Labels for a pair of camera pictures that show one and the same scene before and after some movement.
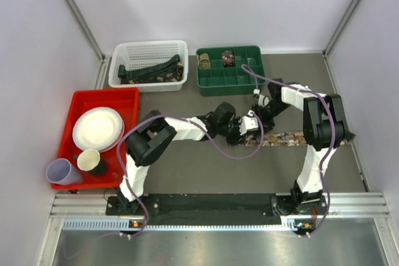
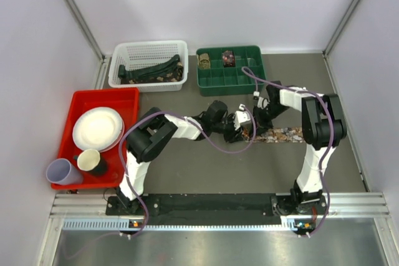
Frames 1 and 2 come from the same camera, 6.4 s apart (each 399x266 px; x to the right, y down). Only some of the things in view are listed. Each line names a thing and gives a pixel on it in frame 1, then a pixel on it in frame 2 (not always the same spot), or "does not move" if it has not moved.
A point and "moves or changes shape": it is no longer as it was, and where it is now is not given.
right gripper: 266,124 does not move
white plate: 98,128 does not move
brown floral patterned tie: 285,139 moves or changes shape
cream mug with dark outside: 90,160 does not move
